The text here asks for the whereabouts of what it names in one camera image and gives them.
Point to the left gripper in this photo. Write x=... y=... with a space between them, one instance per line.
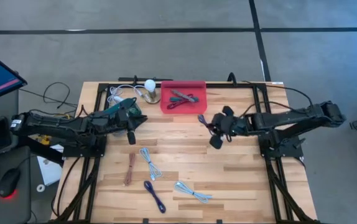
x=110 y=121

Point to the black computer mouse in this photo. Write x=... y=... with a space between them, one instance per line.
x=9 y=182

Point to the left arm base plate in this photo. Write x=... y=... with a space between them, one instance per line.
x=79 y=152

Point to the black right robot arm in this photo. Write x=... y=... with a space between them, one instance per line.
x=290 y=119

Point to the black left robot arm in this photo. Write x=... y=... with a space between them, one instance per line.
x=57 y=124

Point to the black aluminium table frame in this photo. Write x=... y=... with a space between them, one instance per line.
x=222 y=85

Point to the white paper sheet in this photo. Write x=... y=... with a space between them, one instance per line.
x=51 y=174

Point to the white bulb brass lamp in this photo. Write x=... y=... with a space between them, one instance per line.
x=150 y=85

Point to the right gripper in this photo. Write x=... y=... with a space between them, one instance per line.
x=236 y=126

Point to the pink plastic tray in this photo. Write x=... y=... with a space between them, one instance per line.
x=197 y=109

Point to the teal plastic bin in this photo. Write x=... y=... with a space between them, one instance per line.
x=114 y=107

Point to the black bar behind table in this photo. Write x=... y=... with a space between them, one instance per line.
x=125 y=79

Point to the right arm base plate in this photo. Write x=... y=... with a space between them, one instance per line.
x=293 y=152

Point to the grey desk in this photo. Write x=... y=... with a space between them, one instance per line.
x=10 y=211

